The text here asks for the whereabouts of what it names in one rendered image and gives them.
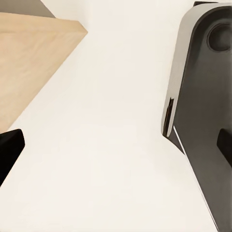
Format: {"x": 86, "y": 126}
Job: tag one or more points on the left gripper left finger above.
{"x": 12, "y": 144}

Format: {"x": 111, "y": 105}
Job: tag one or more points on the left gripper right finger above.
{"x": 224, "y": 143}

